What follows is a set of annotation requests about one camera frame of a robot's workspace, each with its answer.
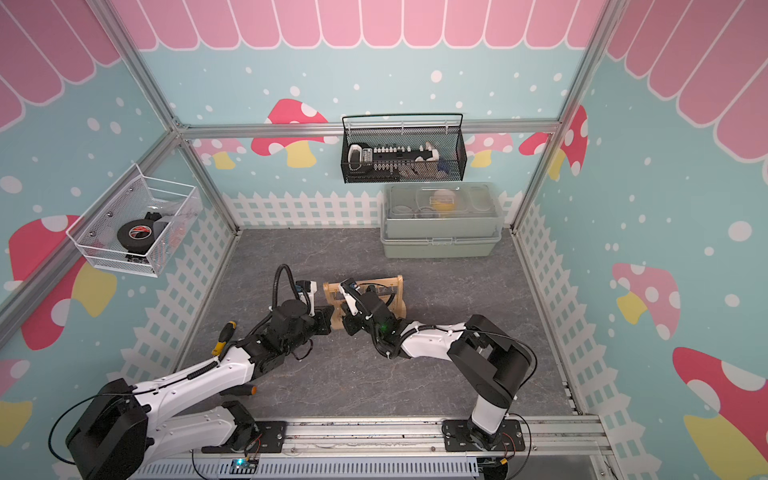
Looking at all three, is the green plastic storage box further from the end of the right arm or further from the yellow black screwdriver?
the yellow black screwdriver

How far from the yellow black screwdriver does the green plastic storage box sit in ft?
1.81

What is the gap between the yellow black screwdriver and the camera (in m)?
0.89

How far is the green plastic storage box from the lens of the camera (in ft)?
3.29
